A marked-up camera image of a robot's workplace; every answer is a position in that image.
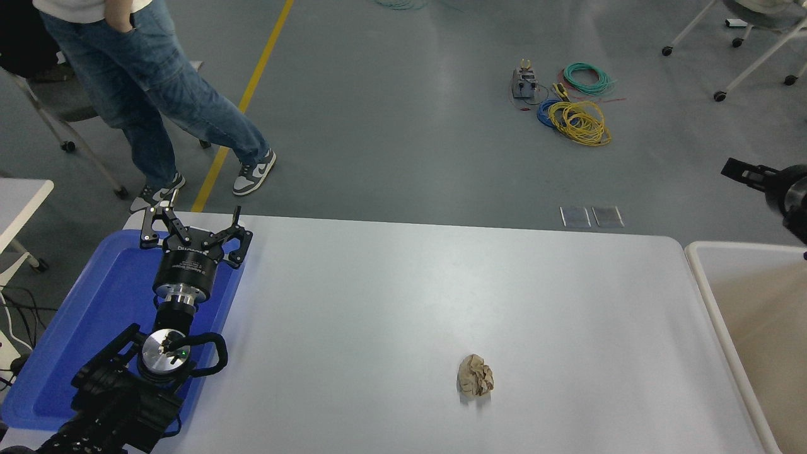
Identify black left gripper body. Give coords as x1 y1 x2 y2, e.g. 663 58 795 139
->
153 243 223 294

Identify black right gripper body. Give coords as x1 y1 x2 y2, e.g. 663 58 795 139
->
764 165 807 218

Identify blue plastic tray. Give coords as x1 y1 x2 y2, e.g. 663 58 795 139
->
0 230 245 433

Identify large pale bin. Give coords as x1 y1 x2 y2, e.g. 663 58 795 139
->
684 241 807 454

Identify person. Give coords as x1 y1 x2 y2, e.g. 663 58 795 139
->
32 0 278 215

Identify grey seat chair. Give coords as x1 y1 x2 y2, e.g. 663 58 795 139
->
0 63 212 200

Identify white power strip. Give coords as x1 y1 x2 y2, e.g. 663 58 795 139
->
0 333 26 378

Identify grey electrical box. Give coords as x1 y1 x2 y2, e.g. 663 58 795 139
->
512 60 538 100

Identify black garment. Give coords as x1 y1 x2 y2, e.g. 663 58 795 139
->
0 0 64 79

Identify crumpled tan paper ball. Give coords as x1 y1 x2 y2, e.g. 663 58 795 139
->
456 353 494 398

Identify white frame wheeled chair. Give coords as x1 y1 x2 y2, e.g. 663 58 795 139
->
661 0 807 103

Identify black cable bundle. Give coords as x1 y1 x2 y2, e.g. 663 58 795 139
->
0 287 59 388

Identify yellow cable coil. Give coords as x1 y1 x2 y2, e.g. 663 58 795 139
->
548 101 612 148

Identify green cable coil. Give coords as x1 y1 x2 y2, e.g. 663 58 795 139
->
562 63 617 97

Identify blue cable coil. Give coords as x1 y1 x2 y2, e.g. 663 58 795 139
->
537 98 569 129

